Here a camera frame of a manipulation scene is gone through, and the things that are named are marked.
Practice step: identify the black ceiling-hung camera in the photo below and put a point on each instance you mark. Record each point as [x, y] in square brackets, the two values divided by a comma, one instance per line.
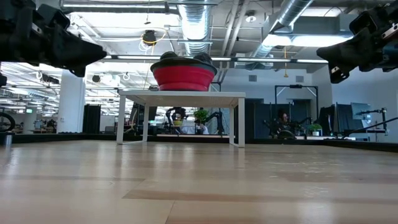
[149, 36]

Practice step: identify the red grey collapsible colander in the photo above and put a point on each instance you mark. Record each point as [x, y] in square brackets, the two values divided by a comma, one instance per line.
[183, 77]

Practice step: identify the background monitor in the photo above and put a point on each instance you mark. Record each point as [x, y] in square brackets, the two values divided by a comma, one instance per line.
[360, 110]

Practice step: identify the dark blue partition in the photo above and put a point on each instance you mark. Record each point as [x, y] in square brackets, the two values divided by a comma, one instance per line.
[261, 121]

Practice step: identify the black background metal frame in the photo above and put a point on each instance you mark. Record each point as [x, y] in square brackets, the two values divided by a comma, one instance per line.
[295, 86]

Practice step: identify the white square column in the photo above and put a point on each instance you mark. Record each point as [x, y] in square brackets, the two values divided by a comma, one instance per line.
[71, 102]

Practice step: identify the green plant in white pot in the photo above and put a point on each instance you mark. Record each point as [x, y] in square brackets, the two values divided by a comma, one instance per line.
[315, 127]

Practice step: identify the black curtain panel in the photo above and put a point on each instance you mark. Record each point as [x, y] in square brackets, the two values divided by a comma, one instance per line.
[92, 119]

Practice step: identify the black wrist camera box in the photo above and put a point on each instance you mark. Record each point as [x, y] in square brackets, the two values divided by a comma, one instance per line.
[54, 17]
[362, 23]

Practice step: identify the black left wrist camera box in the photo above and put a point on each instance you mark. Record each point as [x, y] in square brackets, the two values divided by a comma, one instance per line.
[54, 17]

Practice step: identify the black aluminium table frame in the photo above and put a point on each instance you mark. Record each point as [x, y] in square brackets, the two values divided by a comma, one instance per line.
[342, 143]

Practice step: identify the white ceiling sensor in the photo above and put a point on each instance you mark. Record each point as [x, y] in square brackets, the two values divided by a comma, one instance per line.
[250, 17]

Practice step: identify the white perforated metal shelf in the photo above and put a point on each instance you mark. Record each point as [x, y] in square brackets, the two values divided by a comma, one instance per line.
[183, 98]

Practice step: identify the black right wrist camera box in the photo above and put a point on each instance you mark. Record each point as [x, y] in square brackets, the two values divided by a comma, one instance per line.
[362, 23]

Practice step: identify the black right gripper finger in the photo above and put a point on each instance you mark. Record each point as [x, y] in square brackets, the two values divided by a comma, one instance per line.
[351, 51]

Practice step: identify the silver ventilation duct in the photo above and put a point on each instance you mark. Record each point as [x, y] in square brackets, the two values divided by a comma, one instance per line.
[289, 12]
[195, 28]

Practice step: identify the person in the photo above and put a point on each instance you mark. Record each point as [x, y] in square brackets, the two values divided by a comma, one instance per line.
[283, 118]

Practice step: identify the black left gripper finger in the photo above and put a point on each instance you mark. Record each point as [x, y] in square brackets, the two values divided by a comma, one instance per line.
[77, 51]

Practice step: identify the green background plant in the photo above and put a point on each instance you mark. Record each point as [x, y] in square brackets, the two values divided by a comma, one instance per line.
[201, 115]

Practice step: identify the black background robot arm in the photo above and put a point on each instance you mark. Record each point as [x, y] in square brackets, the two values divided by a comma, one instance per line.
[217, 119]
[172, 113]

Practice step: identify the long ceiling light strip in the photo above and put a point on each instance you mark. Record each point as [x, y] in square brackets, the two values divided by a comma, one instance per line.
[248, 59]

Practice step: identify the dark purple round fruit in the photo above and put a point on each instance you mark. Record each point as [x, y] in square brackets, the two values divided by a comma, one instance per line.
[168, 55]
[203, 57]

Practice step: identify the black round wheel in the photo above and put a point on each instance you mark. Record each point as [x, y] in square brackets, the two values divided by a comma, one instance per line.
[12, 121]

